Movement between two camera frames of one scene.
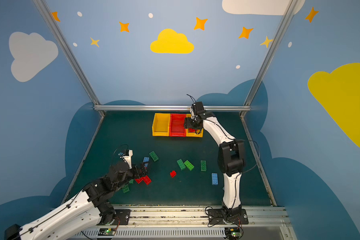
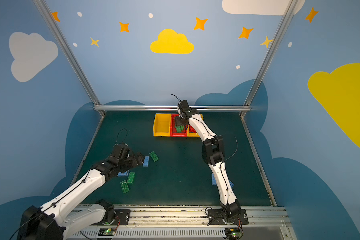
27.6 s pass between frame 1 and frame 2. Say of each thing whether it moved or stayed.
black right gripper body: moved
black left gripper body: moved
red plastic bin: stayed
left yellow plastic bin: stayed
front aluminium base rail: stayed
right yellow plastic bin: stayed
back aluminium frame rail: stayed
